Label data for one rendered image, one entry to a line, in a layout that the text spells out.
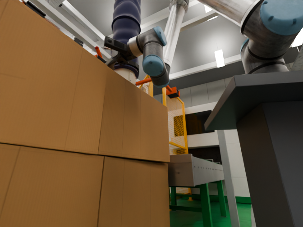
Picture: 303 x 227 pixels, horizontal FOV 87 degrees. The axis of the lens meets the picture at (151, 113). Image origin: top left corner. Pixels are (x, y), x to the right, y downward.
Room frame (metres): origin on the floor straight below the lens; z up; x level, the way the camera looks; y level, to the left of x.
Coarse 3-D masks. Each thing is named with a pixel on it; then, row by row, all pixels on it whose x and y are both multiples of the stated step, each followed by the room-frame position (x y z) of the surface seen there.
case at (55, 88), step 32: (0, 0) 0.29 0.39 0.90; (0, 32) 0.31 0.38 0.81; (32, 32) 0.36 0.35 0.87; (0, 64) 0.32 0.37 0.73; (32, 64) 0.38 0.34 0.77; (64, 64) 0.45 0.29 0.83; (96, 64) 0.56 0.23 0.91; (0, 96) 0.34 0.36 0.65; (32, 96) 0.40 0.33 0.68; (64, 96) 0.47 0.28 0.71; (96, 96) 0.58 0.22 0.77; (0, 128) 0.36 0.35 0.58; (32, 128) 0.41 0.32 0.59; (64, 128) 0.49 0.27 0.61; (96, 128) 0.59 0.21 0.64
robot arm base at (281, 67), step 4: (264, 64) 0.56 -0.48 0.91; (268, 64) 0.55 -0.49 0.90; (272, 64) 0.55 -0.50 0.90; (276, 64) 0.55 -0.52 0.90; (280, 64) 0.55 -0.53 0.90; (284, 64) 0.55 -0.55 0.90; (256, 68) 0.58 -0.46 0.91; (260, 68) 0.57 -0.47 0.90; (264, 68) 0.56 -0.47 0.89; (268, 68) 0.55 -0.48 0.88; (272, 68) 0.55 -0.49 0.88; (276, 68) 0.54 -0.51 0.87; (280, 68) 0.54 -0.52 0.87; (284, 68) 0.54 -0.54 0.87; (252, 72) 0.60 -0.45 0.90; (256, 72) 0.59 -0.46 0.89; (260, 72) 0.57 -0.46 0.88; (264, 72) 0.56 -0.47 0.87; (268, 72) 0.55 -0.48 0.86; (272, 72) 0.54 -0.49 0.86
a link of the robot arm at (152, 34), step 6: (150, 30) 0.54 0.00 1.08; (156, 30) 0.53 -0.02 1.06; (162, 30) 0.56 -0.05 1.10; (138, 36) 0.57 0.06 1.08; (144, 36) 0.56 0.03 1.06; (150, 36) 0.54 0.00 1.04; (156, 36) 0.54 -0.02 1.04; (162, 36) 0.55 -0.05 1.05; (138, 42) 0.58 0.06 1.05; (144, 42) 0.56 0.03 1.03; (162, 42) 0.56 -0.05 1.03; (138, 48) 0.60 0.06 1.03
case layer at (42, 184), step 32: (0, 160) 0.38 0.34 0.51; (32, 160) 0.43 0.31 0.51; (64, 160) 0.51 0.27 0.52; (96, 160) 0.62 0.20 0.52; (128, 160) 0.78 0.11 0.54; (0, 192) 0.39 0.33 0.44; (32, 192) 0.45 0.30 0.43; (64, 192) 0.52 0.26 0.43; (96, 192) 0.63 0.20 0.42; (128, 192) 0.79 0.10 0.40; (160, 192) 1.06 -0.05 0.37; (0, 224) 0.41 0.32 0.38; (32, 224) 0.46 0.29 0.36; (64, 224) 0.54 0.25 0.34; (96, 224) 0.64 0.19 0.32; (128, 224) 0.80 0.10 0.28; (160, 224) 1.05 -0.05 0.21
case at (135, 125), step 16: (112, 80) 0.65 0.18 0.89; (112, 96) 0.65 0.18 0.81; (128, 96) 0.74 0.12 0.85; (144, 96) 0.86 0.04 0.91; (112, 112) 0.66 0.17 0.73; (128, 112) 0.75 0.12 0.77; (144, 112) 0.87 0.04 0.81; (160, 112) 1.02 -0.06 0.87; (112, 128) 0.67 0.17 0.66; (128, 128) 0.75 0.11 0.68; (144, 128) 0.87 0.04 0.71; (160, 128) 1.02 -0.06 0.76; (112, 144) 0.67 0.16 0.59; (128, 144) 0.76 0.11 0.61; (144, 144) 0.87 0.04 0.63; (160, 144) 1.01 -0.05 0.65; (144, 160) 0.94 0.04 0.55; (160, 160) 1.01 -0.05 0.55
